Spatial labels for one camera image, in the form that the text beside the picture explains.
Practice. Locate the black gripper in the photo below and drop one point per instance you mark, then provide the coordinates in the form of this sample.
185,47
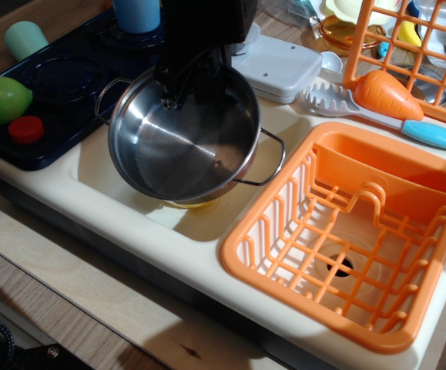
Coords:
196,52

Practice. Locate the stainless steel pan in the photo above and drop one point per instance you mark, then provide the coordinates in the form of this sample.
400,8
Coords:
190,155

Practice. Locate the cream toy sink unit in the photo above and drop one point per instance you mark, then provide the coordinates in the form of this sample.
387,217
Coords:
179,250

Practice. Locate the orange plastic drying rack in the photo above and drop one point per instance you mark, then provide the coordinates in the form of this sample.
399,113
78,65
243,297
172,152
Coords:
351,233

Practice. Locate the blue plastic cup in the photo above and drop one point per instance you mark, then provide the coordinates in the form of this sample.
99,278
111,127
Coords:
137,16

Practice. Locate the grey toy faucet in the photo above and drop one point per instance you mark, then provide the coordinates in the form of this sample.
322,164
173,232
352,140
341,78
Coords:
277,70

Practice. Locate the dark blue toy stove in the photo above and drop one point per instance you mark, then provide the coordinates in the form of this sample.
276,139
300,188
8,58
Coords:
66,78

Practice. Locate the yellow plastic lemon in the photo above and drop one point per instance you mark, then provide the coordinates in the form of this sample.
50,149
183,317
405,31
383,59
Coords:
189,206

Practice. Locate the white measuring spoon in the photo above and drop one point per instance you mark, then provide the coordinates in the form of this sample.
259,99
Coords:
331,67

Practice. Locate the amber transparent bowl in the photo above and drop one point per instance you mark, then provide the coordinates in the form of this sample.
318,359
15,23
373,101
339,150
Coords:
337,36

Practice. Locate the mint green cup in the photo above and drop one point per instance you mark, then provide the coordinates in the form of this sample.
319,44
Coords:
23,39

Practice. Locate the pale yellow plastic plate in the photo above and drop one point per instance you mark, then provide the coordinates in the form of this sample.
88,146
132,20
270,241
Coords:
349,10

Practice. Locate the red bottle cap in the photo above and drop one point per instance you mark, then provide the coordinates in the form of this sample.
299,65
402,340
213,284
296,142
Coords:
26,130

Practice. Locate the orange plastic carrot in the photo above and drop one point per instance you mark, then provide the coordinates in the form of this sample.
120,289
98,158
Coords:
379,92

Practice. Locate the green plastic pear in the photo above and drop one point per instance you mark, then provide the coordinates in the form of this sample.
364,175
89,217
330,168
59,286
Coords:
15,99

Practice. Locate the yellow plastic banana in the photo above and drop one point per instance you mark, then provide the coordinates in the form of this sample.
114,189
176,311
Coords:
407,33

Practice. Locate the white pasta server blue handle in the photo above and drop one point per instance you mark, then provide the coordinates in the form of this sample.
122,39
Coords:
336,101

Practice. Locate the orange wire basket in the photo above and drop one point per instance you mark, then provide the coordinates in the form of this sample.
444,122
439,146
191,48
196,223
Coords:
422,70

